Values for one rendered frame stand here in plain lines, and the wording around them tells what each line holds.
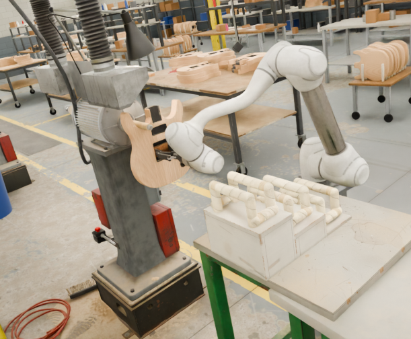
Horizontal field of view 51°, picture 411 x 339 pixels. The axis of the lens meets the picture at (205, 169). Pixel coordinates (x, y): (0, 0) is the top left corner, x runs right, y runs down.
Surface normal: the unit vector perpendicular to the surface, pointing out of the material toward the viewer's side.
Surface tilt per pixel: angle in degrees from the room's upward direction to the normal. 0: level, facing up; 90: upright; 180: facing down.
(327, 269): 0
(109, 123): 88
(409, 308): 0
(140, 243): 90
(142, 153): 88
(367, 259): 0
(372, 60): 89
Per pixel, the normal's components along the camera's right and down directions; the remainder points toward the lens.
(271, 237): 0.62, 0.20
